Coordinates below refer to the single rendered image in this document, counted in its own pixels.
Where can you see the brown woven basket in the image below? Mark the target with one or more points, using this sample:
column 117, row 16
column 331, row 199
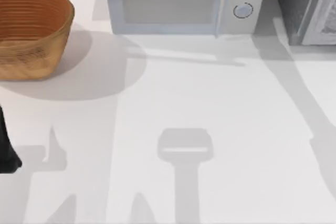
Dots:
column 31, row 37

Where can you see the microwave door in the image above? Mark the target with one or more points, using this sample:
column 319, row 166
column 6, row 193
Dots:
column 168, row 1

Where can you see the round microwave knob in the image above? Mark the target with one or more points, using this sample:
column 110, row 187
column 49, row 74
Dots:
column 242, row 10

